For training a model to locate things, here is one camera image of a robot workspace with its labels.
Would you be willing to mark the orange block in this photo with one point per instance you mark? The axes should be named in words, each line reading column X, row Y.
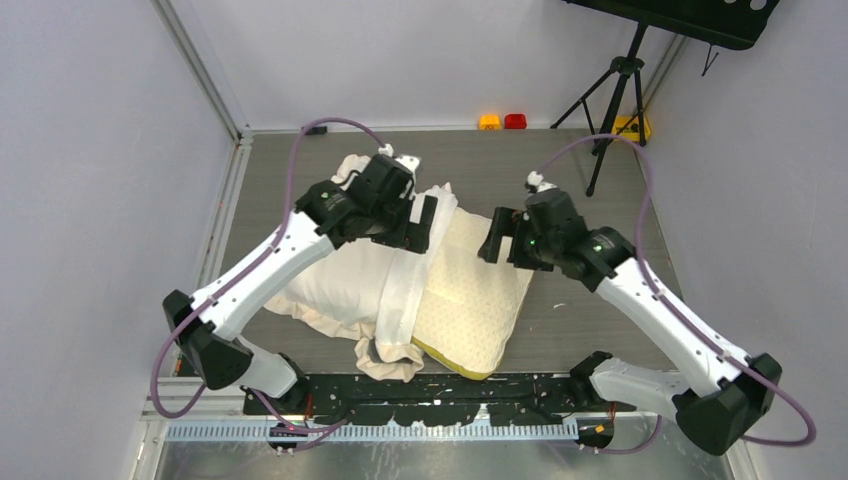
column 489, row 122

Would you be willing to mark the grey pillowcase with cream frill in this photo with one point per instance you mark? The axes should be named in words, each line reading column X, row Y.
column 370, row 293

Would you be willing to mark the aluminium frame rail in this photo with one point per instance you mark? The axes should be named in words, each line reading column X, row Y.
column 227, row 436

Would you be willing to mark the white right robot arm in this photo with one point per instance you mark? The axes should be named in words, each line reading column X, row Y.
column 712, row 396

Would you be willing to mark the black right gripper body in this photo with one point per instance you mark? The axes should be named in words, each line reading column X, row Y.
column 533, row 251

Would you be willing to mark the black music stand tripod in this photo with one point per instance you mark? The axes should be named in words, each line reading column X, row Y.
column 732, row 25

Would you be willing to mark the red block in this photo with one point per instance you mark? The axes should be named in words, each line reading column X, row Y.
column 515, row 121

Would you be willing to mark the yellow corner bracket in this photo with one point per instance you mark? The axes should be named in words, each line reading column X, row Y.
column 634, row 128

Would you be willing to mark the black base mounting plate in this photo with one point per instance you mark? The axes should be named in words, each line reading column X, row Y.
column 511, row 399

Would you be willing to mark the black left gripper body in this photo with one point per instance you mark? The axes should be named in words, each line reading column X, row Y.
column 390, row 220

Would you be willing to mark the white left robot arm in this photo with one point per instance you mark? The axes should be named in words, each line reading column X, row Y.
column 208, row 323

